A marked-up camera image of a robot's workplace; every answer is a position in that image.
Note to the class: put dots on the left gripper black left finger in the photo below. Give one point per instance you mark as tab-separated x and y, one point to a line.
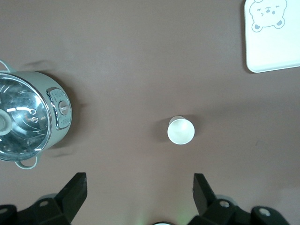
72	197

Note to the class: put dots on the bear print serving tray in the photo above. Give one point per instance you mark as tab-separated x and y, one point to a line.
269	51

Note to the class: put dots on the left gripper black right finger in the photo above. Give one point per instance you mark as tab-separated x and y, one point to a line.
204	199

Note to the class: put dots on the pale green electric pot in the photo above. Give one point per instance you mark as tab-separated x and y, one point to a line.
52	82

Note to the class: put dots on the glass pot lid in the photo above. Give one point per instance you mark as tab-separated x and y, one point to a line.
23	117

